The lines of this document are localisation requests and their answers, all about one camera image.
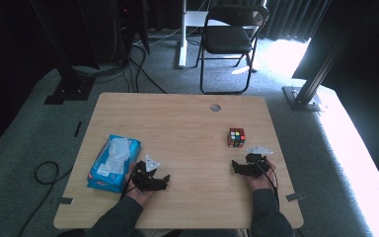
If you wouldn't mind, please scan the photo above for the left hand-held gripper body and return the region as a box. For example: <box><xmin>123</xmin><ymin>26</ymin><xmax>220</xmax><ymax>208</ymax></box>
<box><xmin>131</xmin><ymin>154</ymin><xmax>165</xmax><ymax>193</ymax></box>

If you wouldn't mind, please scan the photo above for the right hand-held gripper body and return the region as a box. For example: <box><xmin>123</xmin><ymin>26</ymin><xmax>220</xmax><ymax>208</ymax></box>
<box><xmin>241</xmin><ymin>145</ymin><xmax>274</xmax><ymax>179</ymax></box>

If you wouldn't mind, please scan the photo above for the multicoloured puzzle cube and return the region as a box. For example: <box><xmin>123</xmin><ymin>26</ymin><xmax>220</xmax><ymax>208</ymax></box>
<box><xmin>227</xmin><ymin>127</ymin><xmax>247</xmax><ymax>149</ymax></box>

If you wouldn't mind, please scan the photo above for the blue wet wipes pack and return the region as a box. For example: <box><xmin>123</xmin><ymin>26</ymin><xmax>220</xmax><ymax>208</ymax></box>
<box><xmin>86</xmin><ymin>133</ymin><xmax>143</xmax><ymax>194</ymax></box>

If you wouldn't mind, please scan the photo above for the person's left hand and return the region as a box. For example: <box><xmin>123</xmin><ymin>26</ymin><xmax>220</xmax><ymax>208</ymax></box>
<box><xmin>123</xmin><ymin>171</ymin><xmax>156</xmax><ymax>207</ymax></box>

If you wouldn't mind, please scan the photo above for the person's right hand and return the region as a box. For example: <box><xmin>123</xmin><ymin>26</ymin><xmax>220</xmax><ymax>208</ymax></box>
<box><xmin>245</xmin><ymin>161</ymin><xmax>277</xmax><ymax>193</ymax></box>

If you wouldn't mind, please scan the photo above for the black tape strip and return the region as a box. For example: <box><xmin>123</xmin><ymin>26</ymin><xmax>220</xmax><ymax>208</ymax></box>
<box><xmin>73</xmin><ymin>120</ymin><xmax>83</xmax><ymax>138</ymax></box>

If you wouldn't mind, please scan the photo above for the black metal stand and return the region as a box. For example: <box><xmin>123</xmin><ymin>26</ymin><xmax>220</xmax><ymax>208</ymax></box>
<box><xmin>281</xmin><ymin>0</ymin><xmax>359</xmax><ymax>113</ymax></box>
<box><xmin>29</xmin><ymin>0</ymin><xmax>97</xmax><ymax>106</ymax></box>

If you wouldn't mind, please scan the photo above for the black folding chair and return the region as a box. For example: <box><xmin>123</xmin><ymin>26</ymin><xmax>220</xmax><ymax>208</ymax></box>
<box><xmin>195</xmin><ymin>4</ymin><xmax>270</xmax><ymax>96</ymax></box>

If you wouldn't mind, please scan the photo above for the white desk leg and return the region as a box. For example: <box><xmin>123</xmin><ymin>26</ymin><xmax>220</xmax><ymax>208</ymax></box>
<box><xmin>177</xmin><ymin>0</ymin><xmax>231</xmax><ymax>69</ymax></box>

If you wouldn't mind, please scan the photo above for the dark curtain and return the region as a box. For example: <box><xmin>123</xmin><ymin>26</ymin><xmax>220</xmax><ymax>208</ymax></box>
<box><xmin>263</xmin><ymin>0</ymin><xmax>334</xmax><ymax>43</ymax></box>

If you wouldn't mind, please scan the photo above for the dark equipment cabinet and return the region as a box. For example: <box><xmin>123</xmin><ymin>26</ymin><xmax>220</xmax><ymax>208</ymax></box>
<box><xmin>77</xmin><ymin>0</ymin><xmax>151</xmax><ymax>67</ymax></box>

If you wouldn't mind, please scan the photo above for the left hand-held gripper cable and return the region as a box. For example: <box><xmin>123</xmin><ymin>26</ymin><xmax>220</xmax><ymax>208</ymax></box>
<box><xmin>119</xmin><ymin>163</ymin><xmax>140</xmax><ymax>200</ymax></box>

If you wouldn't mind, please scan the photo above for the black floor cable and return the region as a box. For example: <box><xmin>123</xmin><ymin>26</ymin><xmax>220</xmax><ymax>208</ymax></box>
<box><xmin>17</xmin><ymin>160</ymin><xmax>74</xmax><ymax>237</ymax></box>

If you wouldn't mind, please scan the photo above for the bundle of black cables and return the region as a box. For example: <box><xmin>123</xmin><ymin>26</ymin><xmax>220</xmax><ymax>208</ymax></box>
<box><xmin>71</xmin><ymin>40</ymin><xmax>169</xmax><ymax>95</ymax></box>

